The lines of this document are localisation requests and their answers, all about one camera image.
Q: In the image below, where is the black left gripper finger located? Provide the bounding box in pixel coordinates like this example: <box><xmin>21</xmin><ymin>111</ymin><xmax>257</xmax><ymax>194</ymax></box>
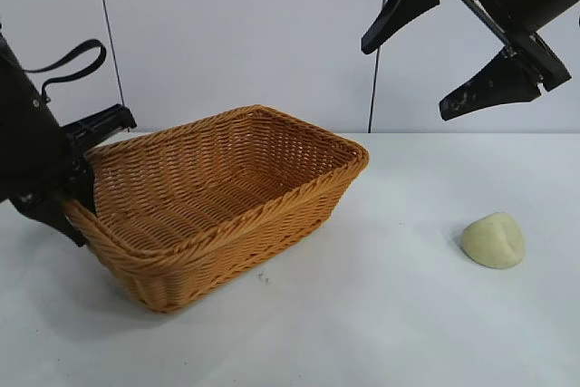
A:
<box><xmin>12</xmin><ymin>191</ymin><xmax>88</xmax><ymax>248</ymax></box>
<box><xmin>66</xmin><ymin>160</ymin><xmax>100</xmax><ymax>217</ymax></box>

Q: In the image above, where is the brown woven wicker basket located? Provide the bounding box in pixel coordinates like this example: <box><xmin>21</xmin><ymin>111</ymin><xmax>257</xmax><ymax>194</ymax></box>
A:
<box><xmin>63</xmin><ymin>104</ymin><xmax>371</xmax><ymax>314</ymax></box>

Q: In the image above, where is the pale yellow egg yolk pastry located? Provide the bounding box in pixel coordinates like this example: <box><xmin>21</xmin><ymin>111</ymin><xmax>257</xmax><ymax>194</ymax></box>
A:
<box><xmin>460</xmin><ymin>211</ymin><xmax>527</xmax><ymax>271</ymax></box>

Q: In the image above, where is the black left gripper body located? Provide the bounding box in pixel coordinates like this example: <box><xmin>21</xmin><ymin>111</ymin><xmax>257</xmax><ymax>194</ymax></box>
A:
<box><xmin>0</xmin><ymin>33</ymin><xmax>138</xmax><ymax>208</ymax></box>

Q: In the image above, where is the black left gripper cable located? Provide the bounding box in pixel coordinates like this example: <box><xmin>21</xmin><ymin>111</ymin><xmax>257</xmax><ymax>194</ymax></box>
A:
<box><xmin>22</xmin><ymin>38</ymin><xmax>108</xmax><ymax>102</ymax></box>

